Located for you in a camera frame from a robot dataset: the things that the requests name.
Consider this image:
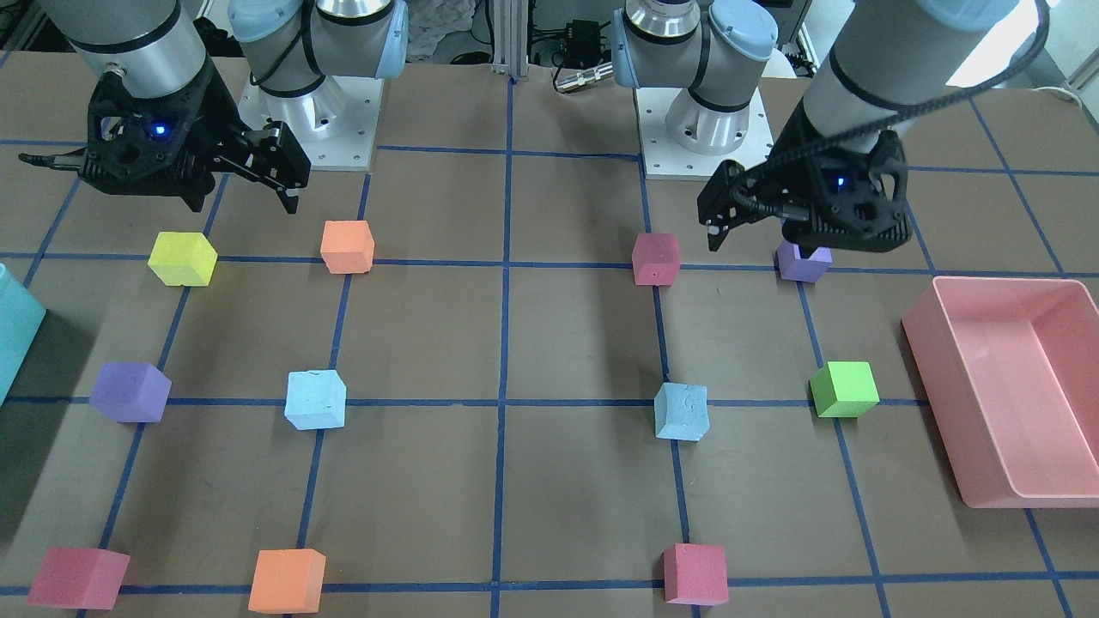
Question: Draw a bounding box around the pink plastic bin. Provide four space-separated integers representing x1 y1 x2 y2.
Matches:
902 276 1098 508

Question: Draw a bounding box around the teal plastic bin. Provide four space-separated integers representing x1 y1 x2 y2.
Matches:
1 264 46 404

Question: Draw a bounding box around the light blue foam block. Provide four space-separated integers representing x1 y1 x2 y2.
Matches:
654 382 711 442
284 369 347 430

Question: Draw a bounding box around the green foam block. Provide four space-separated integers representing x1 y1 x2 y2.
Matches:
809 360 882 418

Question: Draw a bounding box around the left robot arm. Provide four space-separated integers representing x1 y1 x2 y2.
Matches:
610 1 1051 251

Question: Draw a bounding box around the orange foam block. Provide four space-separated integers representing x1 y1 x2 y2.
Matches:
247 548 326 615
319 220 374 275

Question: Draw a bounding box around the purple foam block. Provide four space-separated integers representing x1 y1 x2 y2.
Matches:
88 361 173 423
776 241 833 284

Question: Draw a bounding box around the red foam block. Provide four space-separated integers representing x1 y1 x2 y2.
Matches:
25 547 131 610
662 542 730 607
631 233 682 287

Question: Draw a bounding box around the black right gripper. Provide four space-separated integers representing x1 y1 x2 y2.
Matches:
19 65 313 216

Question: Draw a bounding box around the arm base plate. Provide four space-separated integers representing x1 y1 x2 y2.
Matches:
237 76 387 173
635 88 773 180

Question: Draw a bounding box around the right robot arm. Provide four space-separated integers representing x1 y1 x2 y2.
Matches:
20 1 409 216

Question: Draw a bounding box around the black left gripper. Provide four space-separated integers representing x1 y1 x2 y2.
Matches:
697 130 912 251

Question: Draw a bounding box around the yellow foam block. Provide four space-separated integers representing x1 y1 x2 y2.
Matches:
148 231 217 287

